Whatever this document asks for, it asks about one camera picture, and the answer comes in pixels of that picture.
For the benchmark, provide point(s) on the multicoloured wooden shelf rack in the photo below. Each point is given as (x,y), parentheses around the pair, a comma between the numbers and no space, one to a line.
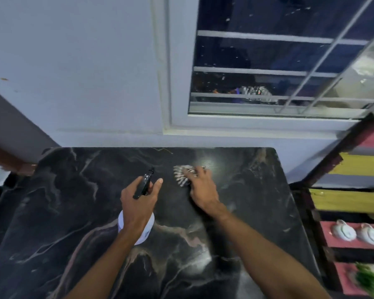
(346,202)

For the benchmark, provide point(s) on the person's left hand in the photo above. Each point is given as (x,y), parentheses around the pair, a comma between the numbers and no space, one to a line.
(137,208)

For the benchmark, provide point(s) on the person's right forearm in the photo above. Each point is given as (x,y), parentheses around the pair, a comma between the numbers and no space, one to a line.
(268,261)

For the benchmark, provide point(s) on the white window grille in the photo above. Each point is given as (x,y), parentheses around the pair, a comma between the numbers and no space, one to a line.
(286,71)

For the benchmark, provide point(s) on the white framed window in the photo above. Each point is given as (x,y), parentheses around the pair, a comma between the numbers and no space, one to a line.
(268,62)

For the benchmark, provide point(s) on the striped cleaning cloth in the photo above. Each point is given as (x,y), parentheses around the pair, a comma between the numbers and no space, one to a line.
(183,175)

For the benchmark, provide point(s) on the white ceramic teapot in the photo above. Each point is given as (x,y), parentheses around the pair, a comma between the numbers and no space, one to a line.
(370,234)
(343,231)

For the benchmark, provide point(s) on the green leafy plant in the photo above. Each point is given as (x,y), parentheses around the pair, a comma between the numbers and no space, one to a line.
(370,278)

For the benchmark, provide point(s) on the person's left thumb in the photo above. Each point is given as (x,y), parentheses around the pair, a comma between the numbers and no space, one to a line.
(155,187)

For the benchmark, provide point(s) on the brown wooden furniture edge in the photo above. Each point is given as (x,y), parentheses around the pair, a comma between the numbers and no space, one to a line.
(9,160)

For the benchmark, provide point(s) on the person's right fingers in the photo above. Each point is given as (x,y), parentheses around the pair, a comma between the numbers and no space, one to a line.
(197,174)

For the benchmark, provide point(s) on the white spray bottle black nozzle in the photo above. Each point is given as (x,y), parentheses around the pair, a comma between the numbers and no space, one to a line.
(142,202)

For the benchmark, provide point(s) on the person's left forearm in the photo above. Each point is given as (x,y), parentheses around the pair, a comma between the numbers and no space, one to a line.
(107,264)

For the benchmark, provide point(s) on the person's right hand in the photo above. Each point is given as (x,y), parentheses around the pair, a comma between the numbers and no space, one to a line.
(202,191)

